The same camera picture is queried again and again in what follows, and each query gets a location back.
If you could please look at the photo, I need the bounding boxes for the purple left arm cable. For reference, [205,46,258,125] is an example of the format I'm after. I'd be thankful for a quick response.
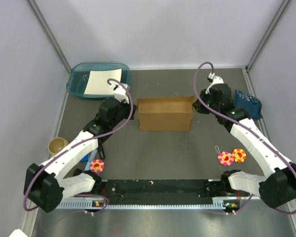
[23,78,134,215]

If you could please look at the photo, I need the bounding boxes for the white paper sheet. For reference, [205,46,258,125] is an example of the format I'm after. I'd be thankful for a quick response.
[84,69,122,96]

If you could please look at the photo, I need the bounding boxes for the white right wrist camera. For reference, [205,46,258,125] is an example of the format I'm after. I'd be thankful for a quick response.
[205,72,224,94]

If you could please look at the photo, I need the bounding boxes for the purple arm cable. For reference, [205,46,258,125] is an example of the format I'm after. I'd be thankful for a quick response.
[23,78,134,215]
[194,61,296,215]

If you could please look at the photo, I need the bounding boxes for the grey slotted cable duct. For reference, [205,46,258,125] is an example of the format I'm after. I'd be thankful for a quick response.
[56,198,240,210]

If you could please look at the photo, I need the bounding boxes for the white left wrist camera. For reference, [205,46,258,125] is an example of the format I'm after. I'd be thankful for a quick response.
[110,82,129,104]

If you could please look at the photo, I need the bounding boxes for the beige ceramic mug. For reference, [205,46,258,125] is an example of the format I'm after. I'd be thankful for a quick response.
[48,137,69,157]

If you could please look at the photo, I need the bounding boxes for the pink and black marker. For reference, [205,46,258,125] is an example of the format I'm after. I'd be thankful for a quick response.
[98,146,106,160]

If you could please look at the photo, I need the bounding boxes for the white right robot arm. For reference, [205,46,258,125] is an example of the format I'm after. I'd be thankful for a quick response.
[194,72,296,209]

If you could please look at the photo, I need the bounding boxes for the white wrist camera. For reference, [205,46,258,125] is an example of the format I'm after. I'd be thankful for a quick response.
[110,82,129,104]
[205,72,224,94]

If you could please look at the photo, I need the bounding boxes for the small white-blue object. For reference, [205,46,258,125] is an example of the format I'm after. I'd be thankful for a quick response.
[80,154,89,162]

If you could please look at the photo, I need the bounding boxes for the pink flower toy right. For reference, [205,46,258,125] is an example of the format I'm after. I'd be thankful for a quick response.
[218,151,234,166]

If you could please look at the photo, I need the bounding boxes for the orange flower toy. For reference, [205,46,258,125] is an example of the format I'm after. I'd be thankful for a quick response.
[232,148,246,163]

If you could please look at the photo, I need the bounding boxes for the brown cardboard box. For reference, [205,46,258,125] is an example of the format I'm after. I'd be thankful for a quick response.
[137,96,194,131]

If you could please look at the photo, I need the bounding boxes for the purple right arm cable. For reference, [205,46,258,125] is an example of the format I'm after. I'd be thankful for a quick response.
[194,61,296,215]

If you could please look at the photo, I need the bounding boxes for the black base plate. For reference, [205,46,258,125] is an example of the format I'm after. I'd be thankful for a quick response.
[92,179,226,204]

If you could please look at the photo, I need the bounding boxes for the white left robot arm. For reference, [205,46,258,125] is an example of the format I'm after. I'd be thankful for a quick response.
[23,79,136,213]

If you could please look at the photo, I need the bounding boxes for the pink flower toy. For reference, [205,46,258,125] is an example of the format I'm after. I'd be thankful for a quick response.
[89,159,105,174]
[218,151,234,166]

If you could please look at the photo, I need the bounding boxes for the blue leaf-shaped dish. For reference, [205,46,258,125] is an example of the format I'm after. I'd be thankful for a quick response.
[234,89,262,120]

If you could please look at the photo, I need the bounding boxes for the teal plastic tub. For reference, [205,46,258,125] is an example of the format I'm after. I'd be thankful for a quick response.
[66,62,132,99]

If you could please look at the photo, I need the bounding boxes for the pink flower toy left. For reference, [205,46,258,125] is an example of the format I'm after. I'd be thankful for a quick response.
[89,159,105,174]

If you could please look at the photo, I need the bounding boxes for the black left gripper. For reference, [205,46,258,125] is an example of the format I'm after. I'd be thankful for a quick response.
[110,96,138,128]

